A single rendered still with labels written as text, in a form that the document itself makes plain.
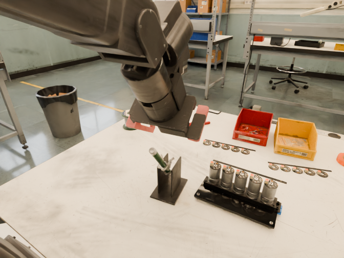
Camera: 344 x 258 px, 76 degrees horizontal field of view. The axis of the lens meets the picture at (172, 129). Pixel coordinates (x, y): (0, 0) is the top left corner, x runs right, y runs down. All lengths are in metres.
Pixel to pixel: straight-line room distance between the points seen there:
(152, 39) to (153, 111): 0.12
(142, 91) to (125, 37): 0.09
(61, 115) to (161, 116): 1.94
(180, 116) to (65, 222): 0.30
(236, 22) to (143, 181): 4.57
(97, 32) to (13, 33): 4.65
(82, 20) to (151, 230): 0.36
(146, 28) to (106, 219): 0.36
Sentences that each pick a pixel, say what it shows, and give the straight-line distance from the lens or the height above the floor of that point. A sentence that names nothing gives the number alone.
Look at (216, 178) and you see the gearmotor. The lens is 0.50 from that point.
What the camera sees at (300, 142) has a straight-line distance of 0.77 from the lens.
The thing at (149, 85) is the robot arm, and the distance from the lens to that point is 0.29.
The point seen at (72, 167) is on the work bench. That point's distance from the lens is 0.63.
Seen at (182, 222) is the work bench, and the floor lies 0.75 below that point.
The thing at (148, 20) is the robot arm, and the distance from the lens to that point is 0.24.
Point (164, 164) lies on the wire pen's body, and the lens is 0.43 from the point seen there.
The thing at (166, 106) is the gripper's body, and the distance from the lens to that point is 0.33.
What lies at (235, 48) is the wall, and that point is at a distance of 4.98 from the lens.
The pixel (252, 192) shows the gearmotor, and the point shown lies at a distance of 0.49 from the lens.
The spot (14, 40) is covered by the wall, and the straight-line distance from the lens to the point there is 4.85.
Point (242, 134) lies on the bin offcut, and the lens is 0.70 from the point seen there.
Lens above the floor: 1.11
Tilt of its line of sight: 29 degrees down
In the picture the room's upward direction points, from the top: straight up
